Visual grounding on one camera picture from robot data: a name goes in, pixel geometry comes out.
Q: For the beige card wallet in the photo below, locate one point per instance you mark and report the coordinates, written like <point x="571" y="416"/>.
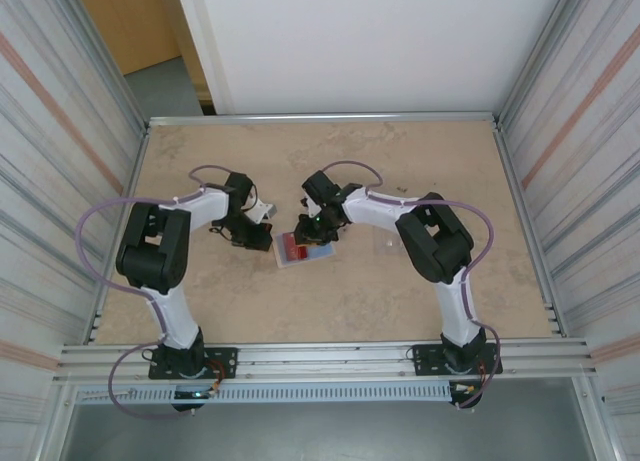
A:
<point x="320" y="253"/>

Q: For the red chip card number 888880828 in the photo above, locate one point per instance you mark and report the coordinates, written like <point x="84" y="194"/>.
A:
<point x="287" y="241"/>

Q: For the red VIP card number ending 835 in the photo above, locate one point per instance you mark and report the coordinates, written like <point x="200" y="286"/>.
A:
<point x="301" y="252"/>

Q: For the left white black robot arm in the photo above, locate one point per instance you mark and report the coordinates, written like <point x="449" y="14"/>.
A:
<point x="210" y="206"/>

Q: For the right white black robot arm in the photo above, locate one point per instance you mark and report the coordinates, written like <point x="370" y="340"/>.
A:
<point x="370" y="211"/>

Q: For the clear acrylic tiered card stand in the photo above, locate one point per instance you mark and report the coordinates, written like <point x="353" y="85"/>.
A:
<point x="390" y="241"/>

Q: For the black controller board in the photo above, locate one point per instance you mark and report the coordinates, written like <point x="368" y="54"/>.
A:
<point x="195" y="397"/>
<point x="465" y="393"/>

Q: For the wooden door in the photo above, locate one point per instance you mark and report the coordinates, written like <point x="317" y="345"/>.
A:
<point x="125" y="26"/>

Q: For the aluminium table edge rail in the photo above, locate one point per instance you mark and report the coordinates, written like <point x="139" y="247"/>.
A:
<point x="511" y="181"/>
<point x="136" y="166"/>
<point x="320" y="118"/>

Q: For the wide aluminium mounting rail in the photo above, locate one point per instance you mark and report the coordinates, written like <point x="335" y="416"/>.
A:
<point x="325" y="353"/>

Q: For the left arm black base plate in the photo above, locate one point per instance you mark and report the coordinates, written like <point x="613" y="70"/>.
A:
<point x="225" y="363"/>

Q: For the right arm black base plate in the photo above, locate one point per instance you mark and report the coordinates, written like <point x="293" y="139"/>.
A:
<point x="425" y="361"/>

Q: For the aluminium frame upright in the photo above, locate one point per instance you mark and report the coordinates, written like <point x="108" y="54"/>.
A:
<point x="102" y="56"/>
<point x="542" y="56"/>

